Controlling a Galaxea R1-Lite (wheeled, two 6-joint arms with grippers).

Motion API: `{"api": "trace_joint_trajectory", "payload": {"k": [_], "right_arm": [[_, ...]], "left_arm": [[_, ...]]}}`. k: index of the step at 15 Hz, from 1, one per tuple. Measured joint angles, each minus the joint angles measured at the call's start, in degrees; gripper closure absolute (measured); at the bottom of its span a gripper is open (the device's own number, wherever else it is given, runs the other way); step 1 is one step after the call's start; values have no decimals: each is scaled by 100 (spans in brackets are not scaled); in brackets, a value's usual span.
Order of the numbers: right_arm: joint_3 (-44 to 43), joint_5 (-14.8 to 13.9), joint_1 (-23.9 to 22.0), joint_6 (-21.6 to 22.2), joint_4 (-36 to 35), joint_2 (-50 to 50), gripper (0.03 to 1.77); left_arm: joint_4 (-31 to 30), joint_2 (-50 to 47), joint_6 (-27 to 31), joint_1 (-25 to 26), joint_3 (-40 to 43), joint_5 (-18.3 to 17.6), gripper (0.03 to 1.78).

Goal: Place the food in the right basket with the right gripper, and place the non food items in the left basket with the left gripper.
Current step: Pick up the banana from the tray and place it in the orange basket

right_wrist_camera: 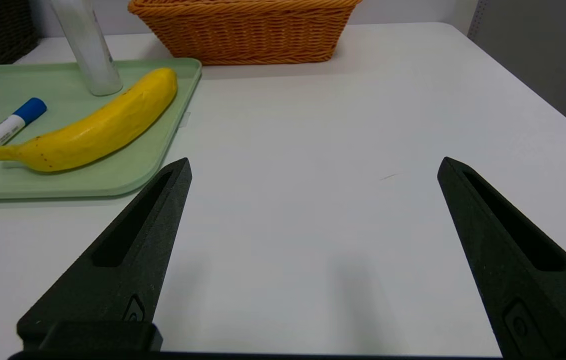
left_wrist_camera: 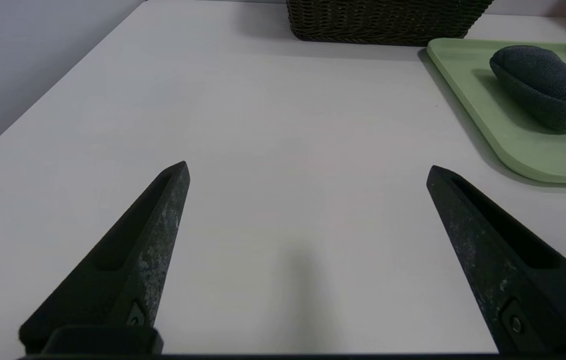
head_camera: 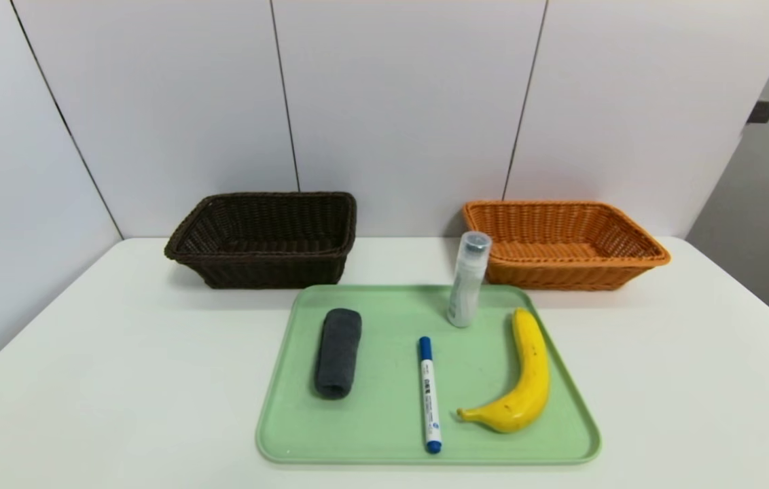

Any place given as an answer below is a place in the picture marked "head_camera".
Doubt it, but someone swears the blue and white marker pen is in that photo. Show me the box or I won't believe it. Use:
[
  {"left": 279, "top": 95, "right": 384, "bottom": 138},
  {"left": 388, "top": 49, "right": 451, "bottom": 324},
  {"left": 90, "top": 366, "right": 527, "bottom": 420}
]
[{"left": 418, "top": 336, "right": 442, "bottom": 454}]

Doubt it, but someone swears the dark brown wicker basket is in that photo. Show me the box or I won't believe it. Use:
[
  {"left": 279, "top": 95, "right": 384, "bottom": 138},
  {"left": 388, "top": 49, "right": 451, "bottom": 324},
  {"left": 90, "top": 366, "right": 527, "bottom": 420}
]
[{"left": 164, "top": 192, "right": 357, "bottom": 289}]

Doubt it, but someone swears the light green plastic tray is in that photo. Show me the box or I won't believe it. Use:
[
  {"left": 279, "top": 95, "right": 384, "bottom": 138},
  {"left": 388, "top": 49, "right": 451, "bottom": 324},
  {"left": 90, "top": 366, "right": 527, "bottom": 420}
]
[{"left": 255, "top": 284, "right": 603, "bottom": 466}]

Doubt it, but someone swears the dark grey cloth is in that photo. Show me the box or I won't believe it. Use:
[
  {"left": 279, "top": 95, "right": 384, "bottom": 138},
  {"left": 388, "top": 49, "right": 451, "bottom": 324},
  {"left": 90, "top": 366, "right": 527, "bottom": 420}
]
[{"left": 315, "top": 308, "right": 363, "bottom": 400}]

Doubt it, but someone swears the yellow banana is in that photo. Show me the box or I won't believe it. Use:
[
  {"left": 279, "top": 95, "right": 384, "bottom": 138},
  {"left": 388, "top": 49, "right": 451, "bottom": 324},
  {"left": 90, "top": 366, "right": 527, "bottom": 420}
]
[{"left": 457, "top": 308, "right": 551, "bottom": 434}]

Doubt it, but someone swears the orange wicker basket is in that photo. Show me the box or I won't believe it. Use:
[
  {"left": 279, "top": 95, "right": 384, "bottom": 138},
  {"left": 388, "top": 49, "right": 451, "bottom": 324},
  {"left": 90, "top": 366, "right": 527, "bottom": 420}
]
[{"left": 463, "top": 200, "right": 671, "bottom": 291}]

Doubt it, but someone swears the translucent white plastic bottle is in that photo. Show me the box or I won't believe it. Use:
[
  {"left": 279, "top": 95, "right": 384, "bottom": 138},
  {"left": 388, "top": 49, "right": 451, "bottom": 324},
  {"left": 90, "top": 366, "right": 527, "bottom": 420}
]
[{"left": 446, "top": 231, "right": 493, "bottom": 329}]

